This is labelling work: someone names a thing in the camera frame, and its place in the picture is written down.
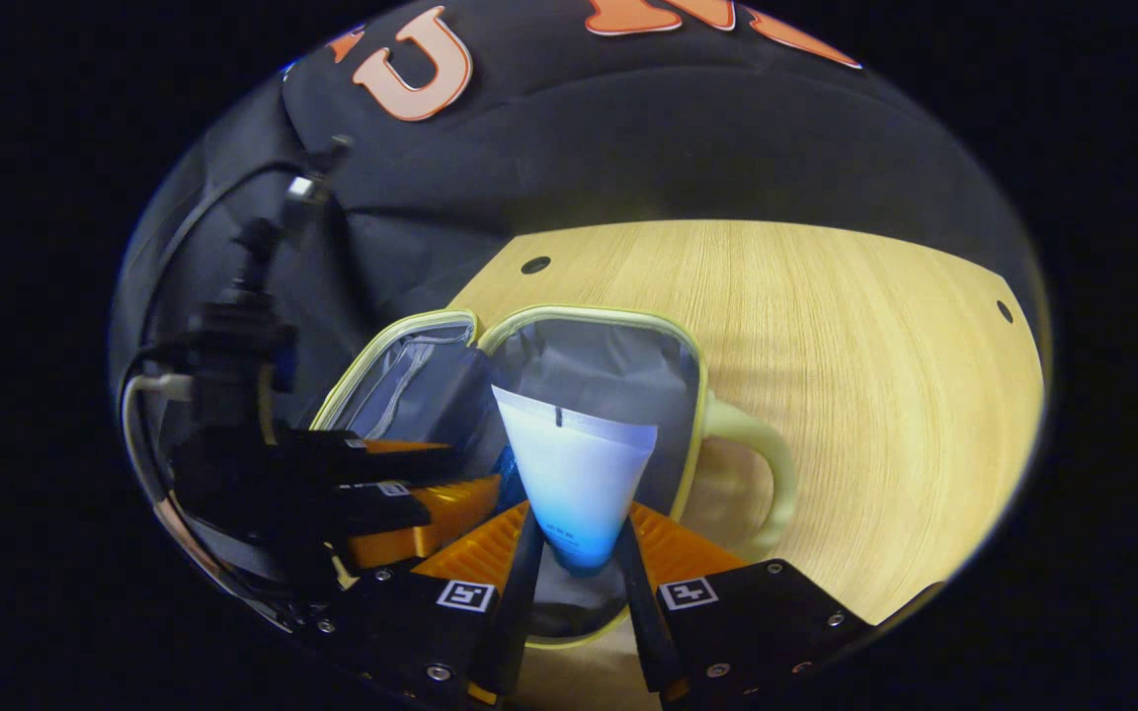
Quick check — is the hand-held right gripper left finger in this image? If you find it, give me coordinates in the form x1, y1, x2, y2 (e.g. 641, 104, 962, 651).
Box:
300, 499, 546, 708

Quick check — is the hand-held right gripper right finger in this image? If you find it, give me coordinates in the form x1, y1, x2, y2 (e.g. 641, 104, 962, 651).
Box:
613, 499, 947, 706

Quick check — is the white and blue tube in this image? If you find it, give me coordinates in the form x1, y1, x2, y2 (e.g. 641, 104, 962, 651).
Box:
490, 384, 660, 580

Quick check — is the black backdrop cloth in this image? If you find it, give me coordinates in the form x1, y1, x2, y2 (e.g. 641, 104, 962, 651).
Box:
113, 0, 1034, 475

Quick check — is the white cable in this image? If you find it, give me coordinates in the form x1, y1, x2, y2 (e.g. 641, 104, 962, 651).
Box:
121, 372, 197, 500

